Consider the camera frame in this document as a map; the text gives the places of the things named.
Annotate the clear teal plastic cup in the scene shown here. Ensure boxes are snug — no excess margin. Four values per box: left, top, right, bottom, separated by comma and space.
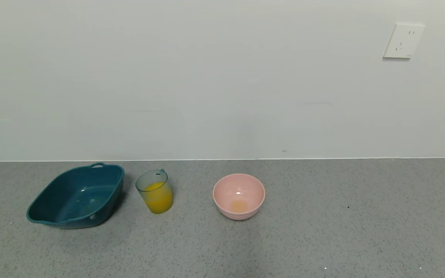
136, 169, 174, 214

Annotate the pink bowl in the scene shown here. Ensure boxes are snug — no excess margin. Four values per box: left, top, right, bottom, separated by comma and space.
212, 173, 266, 221

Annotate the teal plastic basin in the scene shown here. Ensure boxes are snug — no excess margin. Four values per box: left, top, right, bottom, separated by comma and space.
26, 162, 125, 229

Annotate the white wall socket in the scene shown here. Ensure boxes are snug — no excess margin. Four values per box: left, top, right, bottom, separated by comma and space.
383, 22, 426, 59

